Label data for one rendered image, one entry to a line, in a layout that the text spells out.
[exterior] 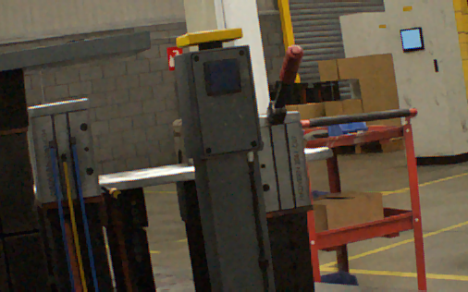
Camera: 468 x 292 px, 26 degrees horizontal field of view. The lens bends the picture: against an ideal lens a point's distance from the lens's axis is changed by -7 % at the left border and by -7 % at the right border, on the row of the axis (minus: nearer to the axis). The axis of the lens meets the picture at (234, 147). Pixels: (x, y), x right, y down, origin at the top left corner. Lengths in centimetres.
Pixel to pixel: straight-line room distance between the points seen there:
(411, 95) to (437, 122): 50
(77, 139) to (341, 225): 246
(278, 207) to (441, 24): 1033
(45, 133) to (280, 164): 29
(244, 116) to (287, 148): 19
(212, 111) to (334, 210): 252
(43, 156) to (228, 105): 25
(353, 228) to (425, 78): 815
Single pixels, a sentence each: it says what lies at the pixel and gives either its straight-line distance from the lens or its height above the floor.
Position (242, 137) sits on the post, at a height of 105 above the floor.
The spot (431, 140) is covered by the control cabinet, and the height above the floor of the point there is 27.
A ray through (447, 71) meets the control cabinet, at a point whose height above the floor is 102.
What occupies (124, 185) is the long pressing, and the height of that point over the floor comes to 99.
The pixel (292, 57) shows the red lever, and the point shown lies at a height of 112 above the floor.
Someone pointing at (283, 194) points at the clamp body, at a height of 96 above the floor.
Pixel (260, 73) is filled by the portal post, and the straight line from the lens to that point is 550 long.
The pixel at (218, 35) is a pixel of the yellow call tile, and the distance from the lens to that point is 113.
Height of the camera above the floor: 109
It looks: 3 degrees down
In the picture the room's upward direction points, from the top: 8 degrees counter-clockwise
